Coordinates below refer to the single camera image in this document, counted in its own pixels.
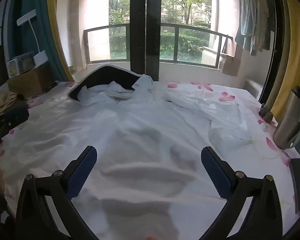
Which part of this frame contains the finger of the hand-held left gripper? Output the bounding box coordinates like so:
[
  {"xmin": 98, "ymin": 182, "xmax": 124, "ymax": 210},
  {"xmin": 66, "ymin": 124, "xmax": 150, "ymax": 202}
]
[{"xmin": 0, "ymin": 106, "xmax": 30, "ymax": 137}]

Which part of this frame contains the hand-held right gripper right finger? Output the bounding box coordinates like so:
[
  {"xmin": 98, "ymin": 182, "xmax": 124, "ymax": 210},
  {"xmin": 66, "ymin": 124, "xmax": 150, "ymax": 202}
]
[{"xmin": 201, "ymin": 146, "xmax": 288, "ymax": 240}]

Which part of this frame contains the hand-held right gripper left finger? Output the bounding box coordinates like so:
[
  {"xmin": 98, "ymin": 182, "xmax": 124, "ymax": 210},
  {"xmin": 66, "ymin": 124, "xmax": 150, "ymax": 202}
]
[{"xmin": 15, "ymin": 145, "xmax": 98, "ymax": 240}]

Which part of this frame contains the large white garment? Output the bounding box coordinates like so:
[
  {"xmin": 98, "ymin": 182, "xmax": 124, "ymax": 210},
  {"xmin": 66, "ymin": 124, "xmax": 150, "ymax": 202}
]
[{"xmin": 2, "ymin": 75, "xmax": 255, "ymax": 240}]

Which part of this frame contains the dark brown cloth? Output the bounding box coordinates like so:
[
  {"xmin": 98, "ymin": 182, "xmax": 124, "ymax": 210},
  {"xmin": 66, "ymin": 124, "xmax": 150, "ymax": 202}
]
[{"xmin": 5, "ymin": 94, "xmax": 29, "ymax": 110}]

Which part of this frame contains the beige cloth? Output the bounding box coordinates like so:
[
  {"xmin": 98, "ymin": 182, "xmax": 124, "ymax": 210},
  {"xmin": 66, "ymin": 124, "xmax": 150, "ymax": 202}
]
[{"xmin": 0, "ymin": 91, "xmax": 18, "ymax": 120}]

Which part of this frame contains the brown cardboard box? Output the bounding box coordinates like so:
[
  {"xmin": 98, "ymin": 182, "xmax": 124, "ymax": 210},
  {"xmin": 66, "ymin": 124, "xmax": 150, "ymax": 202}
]
[{"xmin": 7, "ymin": 62, "xmax": 54, "ymax": 97}]

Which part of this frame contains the black pen-shaped tool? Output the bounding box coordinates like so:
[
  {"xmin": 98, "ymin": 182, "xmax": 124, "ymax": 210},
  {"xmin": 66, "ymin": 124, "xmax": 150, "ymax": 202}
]
[{"xmin": 44, "ymin": 81, "xmax": 59, "ymax": 92}]

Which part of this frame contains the small printed cartoon box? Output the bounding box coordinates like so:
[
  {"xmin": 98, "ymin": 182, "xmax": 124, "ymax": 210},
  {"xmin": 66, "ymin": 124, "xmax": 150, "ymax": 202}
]
[{"xmin": 6, "ymin": 52, "xmax": 35, "ymax": 78}]

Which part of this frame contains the small brown figurine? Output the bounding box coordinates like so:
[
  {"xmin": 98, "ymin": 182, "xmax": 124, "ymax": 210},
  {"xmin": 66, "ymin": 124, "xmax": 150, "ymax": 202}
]
[{"xmin": 259, "ymin": 103, "xmax": 274, "ymax": 123}]

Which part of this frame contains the floral white bed sheet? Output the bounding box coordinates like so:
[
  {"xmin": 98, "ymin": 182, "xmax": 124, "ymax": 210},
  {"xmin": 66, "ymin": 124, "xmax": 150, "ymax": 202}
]
[{"xmin": 0, "ymin": 80, "xmax": 300, "ymax": 240}]

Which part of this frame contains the steel thermos bottle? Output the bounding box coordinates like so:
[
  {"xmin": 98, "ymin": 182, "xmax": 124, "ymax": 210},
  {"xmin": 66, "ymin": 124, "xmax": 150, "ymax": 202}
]
[{"xmin": 272, "ymin": 86, "xmax": 300, "ymax": 150}]

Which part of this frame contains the teal curtain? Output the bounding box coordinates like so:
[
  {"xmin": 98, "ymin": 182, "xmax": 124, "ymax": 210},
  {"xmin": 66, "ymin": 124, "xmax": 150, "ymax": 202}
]
[{"xmin": 9, "ymin": 0, "xmax": 65, "ymax": 80}]

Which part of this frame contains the balcony glass railing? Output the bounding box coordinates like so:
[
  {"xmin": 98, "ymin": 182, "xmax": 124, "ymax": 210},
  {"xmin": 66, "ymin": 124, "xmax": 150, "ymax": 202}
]
[{"xmin": 83, "ymin": 23, "xmax": 233, "ymax": 68}]

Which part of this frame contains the white desk lamp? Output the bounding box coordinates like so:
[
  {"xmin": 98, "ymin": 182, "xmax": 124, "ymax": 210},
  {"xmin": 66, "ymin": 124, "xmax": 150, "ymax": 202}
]
[{"xmin": 16, "ymin": 9, "xmax": 49, "ymax": 68}]

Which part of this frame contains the yellow curtain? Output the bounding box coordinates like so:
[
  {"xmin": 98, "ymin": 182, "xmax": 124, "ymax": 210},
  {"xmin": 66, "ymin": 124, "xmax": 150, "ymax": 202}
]
[
  {"xmin": 272, "ymin": 0, "xmax": 300, "ymax": 115},
  {"xmin": 47, "ymin": 0, "xmax": 75, "ymax": 82}
]

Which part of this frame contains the beige hanging garment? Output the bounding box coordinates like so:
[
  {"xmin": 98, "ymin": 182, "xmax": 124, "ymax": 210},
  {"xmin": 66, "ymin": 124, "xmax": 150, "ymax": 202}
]
[{"xmin": 254, "ymin": 0, "xmax": 267, "ymax": 52}]

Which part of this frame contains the light blue hanging garment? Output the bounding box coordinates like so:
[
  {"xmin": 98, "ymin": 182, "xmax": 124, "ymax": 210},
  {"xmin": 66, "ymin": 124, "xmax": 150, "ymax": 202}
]
[{"xmin": 235, "ymin": 0, "xmax": 257, "ymax": 55}]

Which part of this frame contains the black door frame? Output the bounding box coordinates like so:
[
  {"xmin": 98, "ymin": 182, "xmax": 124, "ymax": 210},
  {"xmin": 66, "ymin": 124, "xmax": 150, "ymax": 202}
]
[{"xmin": 259, "ymin": 0, "xmax": 288, "ymax": 104}]

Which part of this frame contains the black window post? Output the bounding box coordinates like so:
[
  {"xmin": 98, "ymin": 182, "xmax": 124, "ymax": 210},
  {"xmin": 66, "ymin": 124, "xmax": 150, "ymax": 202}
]
[{"xmin": 129, "ymin": 0, "xmax": 162, "ymax": 82}]

